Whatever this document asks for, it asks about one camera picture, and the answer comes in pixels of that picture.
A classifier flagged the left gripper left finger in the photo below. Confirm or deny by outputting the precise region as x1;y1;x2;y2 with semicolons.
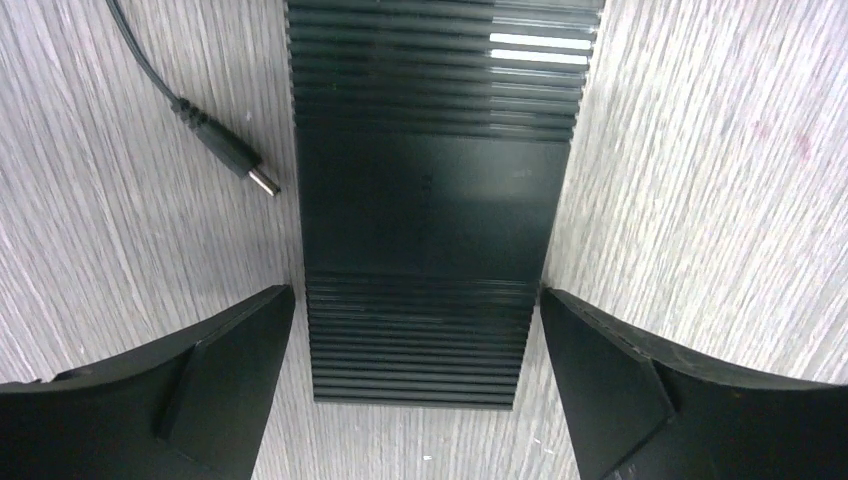
1;285;295;479

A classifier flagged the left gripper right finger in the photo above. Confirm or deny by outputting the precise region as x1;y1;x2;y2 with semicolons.
540;288;847;479

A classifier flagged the black power adapter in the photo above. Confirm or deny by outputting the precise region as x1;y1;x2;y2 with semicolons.
106;0;281;197

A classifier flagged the black network switch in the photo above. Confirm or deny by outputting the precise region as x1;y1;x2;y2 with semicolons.
287;1;604;410

